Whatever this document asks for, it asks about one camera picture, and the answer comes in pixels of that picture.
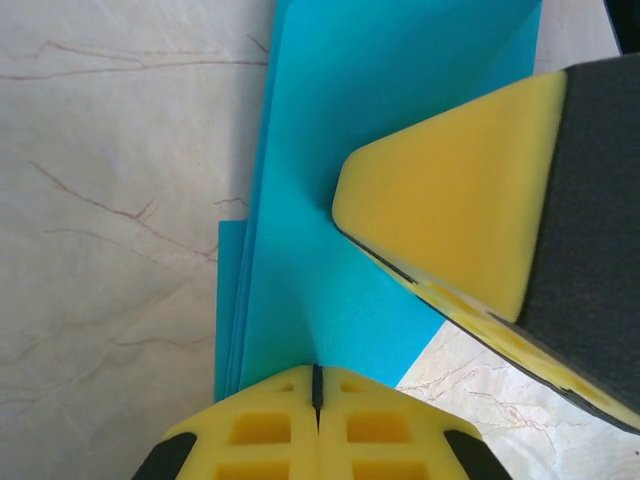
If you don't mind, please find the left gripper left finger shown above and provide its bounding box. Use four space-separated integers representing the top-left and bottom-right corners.
132 364 319 480

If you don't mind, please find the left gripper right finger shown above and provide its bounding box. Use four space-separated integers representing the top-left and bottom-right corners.
317 365 507 480

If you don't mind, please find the blue square paper sheet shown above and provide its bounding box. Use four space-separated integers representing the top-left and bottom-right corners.
213 0 544 404

